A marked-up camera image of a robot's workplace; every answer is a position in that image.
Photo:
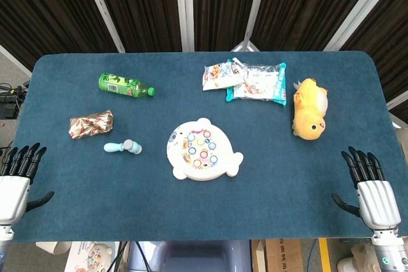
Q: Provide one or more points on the blue-grey robot torso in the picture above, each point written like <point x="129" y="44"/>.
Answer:
<point x="197" y="257"/>

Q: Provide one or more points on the white seal toy board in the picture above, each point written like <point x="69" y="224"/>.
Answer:
<point x="191" y="171"/>

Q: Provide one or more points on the blue felt table cover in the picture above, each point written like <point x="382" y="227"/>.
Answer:
<point x="204" y="208"/>

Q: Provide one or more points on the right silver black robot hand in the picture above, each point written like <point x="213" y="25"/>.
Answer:
<point x="377" y="202"/>

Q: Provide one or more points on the green plastic drink bottle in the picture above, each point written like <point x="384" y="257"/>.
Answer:
<point x="121" y="84"/>

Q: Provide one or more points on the yellow plush duck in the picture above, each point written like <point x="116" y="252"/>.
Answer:
<point x="310" y="106"/>

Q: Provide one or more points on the white frame post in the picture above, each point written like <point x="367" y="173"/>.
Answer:
<point x="185" y="7"/>
<point x="102" y="11"/>
<point x="360" y="11"/>
<point x="255" y="7"/>

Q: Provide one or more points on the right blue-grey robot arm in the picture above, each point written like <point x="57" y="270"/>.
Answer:
<point x="390" y="253"/>

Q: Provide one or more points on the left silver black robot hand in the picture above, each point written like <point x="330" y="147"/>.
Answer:
<point x="12" y="195"/>

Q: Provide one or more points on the white cartoon snack bag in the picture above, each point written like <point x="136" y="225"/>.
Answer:
<point x="214" y="78"/>

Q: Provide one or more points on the tan cardboard piece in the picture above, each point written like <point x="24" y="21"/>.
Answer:
<point x="52" y="246"/>

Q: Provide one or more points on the brown cardboard box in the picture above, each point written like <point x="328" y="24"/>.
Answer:
<point x="283" y="257"/>

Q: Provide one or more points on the toy box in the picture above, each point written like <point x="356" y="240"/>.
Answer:
<point x="90" y="257"/>

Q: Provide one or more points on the crumpled gold snack wrapper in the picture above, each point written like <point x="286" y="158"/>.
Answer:
<point x="90" y="124"/>

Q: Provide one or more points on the teal-edged clear snack bag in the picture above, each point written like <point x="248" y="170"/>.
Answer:
<point x="266" y="85"/>

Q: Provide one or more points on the light blue toy hammer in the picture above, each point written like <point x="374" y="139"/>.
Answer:
<point x="112" y="147"/>

